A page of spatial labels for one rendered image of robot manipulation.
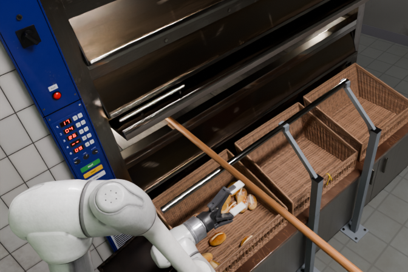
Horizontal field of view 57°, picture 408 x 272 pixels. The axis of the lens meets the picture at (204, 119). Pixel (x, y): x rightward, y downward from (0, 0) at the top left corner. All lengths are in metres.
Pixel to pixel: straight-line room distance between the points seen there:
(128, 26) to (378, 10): 3.78
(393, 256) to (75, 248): 2.28
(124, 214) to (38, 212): 0.20
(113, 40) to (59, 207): 0.79
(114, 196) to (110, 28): 0.83
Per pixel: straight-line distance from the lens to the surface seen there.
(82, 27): 1.47
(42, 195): 0.93
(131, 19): 1.54
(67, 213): 0.89
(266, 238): 2.09
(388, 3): 4.84
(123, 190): 0.83
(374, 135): 2.21
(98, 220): 0.87
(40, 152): 1.61
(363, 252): 2.84
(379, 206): 3.08
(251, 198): 2.21
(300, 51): 2.39
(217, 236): 2.08
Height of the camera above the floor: 2.40
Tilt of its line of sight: 40 degrees down
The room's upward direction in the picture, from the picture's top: 10 degrees counter-clockwise
